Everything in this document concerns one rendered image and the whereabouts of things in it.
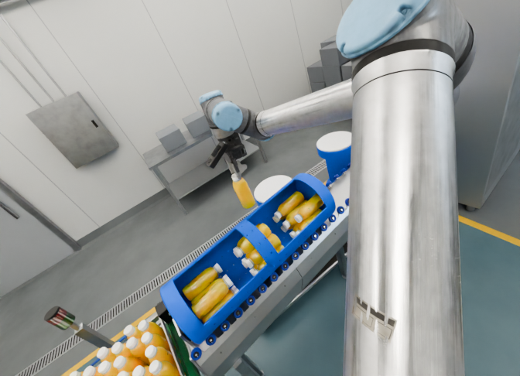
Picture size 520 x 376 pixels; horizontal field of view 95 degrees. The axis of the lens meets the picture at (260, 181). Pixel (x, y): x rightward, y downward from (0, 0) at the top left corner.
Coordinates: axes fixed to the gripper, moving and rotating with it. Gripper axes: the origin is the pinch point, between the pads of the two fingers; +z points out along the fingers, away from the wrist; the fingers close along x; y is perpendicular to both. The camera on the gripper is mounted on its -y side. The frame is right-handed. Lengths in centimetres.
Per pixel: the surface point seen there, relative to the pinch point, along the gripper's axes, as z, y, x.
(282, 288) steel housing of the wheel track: 55, -8, -24
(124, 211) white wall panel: 151, -94, 315
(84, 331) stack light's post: 43, -93, 19
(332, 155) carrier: 40, 81, 18
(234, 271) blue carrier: 47, -21, -4
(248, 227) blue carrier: 20.3, -7.1, -10.3
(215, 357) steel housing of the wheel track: 57, -48, -26
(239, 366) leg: 84, -44, -24
